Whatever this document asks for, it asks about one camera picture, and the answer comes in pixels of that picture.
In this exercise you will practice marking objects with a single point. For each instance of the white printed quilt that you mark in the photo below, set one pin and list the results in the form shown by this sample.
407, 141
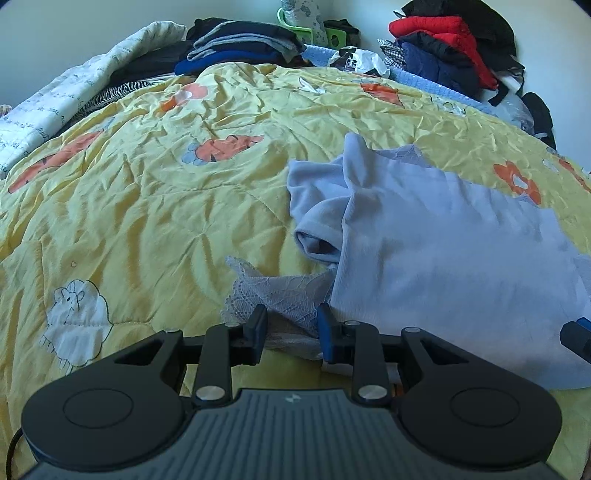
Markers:
38, 118

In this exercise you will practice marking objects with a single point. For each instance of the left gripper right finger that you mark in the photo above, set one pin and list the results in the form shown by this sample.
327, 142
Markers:
361, 346

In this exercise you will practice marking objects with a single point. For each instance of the green plastic hanger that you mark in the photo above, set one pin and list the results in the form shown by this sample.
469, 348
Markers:
336, 37

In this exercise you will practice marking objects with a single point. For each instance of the grey patterned hanging cloth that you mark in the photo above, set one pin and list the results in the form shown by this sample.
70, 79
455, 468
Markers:
306, 14

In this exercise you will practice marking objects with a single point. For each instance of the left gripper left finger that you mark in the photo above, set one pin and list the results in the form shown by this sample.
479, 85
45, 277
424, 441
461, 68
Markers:
221, 348

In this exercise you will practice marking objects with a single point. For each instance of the yellow floral quilt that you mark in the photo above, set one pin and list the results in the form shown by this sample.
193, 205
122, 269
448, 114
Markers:
115, 239

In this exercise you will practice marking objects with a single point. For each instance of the red and black jacket pile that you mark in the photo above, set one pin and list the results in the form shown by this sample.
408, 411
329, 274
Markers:
469, 48

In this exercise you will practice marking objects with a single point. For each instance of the black white patterned cloth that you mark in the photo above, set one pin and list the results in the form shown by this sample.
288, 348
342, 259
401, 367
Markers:
359, 61

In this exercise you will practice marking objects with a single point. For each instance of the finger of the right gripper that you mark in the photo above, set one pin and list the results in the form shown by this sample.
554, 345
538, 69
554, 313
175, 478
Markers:
576, 337

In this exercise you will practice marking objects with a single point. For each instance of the light lavender lace garment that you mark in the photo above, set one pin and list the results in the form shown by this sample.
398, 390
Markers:
406, 244

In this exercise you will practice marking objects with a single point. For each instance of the light blue knit blanket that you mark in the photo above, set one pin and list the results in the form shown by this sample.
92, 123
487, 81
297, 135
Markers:
415, 83

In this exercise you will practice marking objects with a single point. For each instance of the dark folded clothes pile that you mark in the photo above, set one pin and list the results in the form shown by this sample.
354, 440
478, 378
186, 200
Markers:
209, 42

